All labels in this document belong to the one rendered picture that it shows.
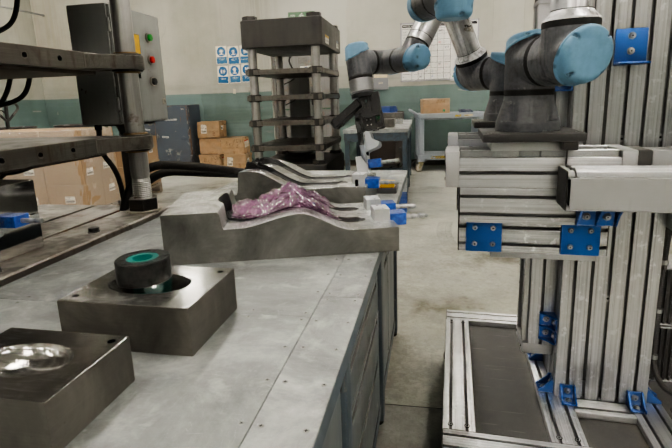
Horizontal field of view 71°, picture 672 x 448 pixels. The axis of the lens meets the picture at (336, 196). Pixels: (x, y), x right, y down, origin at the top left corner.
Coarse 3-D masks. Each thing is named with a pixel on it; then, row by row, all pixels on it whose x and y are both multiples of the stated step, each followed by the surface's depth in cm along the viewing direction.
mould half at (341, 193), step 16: (240, 176) 137; (256, 176) 136; (272, 176) 137; (288, 176) 144; (320, 176) 155; (240, 192) 138; (256, 192) 137; (320, 192) 133; (336, 192) 132; (352, 192) 131; (368, 192) 137
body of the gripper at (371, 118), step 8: (352, 96) 145; (360, 96) 143; (368, 96) 144; (376, 96) 143; (368, 104) 145; (376, 104) 144; (360, 112) 145; (368, 112) 142; (376, 112) 142; (360, 120) 143; (368, 120) 144; (376, 120) 144; (368, 128) 144; (376, 128) 143
